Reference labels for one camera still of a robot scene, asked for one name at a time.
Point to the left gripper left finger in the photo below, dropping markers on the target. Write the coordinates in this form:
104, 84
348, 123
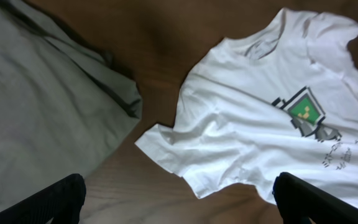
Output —
59, 203

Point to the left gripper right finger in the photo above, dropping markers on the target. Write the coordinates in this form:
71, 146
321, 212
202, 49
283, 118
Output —
302, 203

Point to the white printed t-shirt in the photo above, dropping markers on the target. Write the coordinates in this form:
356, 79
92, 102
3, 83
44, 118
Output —
284, 99

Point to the folded khaki trousers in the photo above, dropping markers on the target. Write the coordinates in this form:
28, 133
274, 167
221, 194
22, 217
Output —
62, 109

